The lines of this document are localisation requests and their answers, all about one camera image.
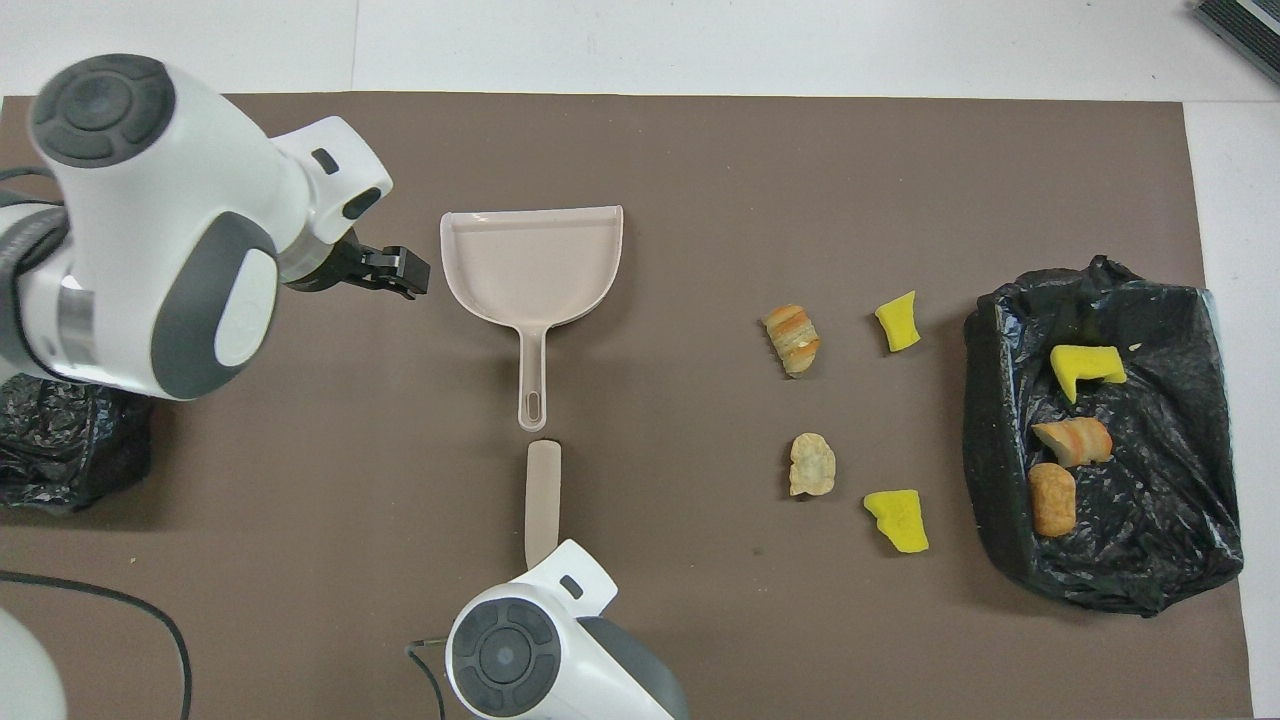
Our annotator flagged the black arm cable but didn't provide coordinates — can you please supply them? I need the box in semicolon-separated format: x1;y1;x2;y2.
405;640;449;720
0;165;193;720

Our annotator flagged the pale chip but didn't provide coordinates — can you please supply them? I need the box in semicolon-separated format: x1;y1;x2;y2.
789;433;837;498

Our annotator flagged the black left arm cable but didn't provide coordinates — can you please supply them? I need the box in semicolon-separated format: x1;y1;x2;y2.
0;165;193;720

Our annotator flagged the brown table mat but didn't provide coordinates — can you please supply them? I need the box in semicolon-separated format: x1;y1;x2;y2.
0;92;1253;720

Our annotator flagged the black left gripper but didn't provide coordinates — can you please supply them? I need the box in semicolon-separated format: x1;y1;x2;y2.
288;229;432;301

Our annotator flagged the brown fried nugget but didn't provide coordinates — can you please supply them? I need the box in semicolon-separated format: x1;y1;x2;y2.
1028;462;1078;539

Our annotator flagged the golden flaky pastry piece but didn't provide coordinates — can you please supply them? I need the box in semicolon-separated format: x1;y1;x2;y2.
1032;417;1114;468

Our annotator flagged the large notched yellow sponge piece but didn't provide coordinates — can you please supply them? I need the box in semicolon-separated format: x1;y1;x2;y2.
1050;344;1128;404

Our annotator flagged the dark ribbed panel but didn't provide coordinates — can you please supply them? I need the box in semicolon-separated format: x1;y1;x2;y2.
1190;0;1280;86

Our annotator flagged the black trash bag over pink bin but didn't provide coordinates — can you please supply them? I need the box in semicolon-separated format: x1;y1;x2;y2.
0;375;156;514

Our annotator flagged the beige brush with black bristles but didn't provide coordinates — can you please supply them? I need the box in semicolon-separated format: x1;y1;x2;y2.
524;440;563;571

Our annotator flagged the orange striped croissant piece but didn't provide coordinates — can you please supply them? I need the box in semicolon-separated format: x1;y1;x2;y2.
762;304;822;378

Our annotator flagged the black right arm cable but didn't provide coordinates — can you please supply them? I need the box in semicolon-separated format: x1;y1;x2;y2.
405;640;449;720

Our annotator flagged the beige plastic dustpan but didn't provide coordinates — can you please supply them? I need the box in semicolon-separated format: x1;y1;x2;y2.
440;206;625;432

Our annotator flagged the black trash bag liner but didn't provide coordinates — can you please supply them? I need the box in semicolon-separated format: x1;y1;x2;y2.
963;255;1246;616

